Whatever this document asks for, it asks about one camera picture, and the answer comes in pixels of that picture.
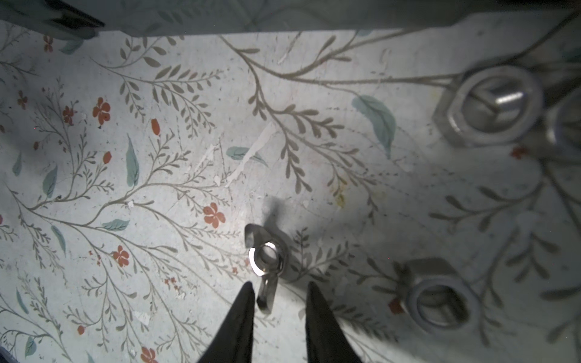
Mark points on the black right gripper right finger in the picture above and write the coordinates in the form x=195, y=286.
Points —
x=325, y=339

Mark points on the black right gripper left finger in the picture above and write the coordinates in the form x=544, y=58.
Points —
x=234, y=340

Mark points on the silver wing nut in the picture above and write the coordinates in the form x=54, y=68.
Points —
x=268, y=257

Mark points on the silver cap nut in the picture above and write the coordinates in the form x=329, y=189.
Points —
x=437, y=298

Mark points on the transparent green compartment organizer box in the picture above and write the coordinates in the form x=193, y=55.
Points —
x=69, y=20

